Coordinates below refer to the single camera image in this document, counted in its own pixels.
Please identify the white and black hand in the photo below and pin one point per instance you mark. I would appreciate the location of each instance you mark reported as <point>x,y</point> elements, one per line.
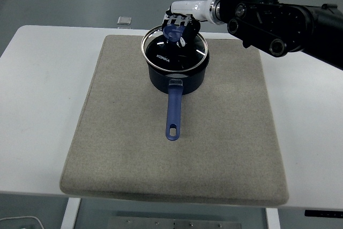
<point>187,7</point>

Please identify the white table leg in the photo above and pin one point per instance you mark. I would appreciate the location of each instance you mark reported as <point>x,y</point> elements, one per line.
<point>272,218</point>
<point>70,213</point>

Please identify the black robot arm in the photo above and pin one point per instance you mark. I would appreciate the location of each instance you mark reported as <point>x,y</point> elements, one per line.
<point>278,22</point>

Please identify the dark blue saucepan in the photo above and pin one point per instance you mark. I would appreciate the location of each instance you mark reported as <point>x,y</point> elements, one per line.
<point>174,111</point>

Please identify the small silver floor plate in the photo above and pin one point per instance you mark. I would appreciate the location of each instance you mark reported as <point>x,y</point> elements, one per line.
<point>124,20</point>

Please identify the black table control panel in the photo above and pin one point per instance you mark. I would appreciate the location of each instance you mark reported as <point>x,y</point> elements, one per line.
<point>323,213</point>

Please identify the glass pot lid blue knob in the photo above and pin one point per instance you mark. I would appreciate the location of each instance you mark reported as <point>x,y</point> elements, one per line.
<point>174,52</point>

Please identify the grey metal plate with screws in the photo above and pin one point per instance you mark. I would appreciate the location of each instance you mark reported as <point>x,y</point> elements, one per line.
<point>174,223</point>

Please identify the beige fabric mat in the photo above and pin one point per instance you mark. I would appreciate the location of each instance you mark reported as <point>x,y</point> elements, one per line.
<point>174,146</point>

